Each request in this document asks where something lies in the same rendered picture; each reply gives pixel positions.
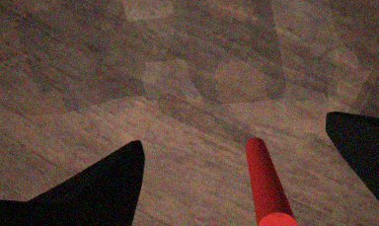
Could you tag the red peg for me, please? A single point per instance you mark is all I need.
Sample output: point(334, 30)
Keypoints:
point(271, 204)

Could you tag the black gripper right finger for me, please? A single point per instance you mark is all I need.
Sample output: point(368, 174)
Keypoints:
point(357, 139)

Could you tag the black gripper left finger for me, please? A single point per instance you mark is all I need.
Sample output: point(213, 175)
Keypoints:
point(105, 194)

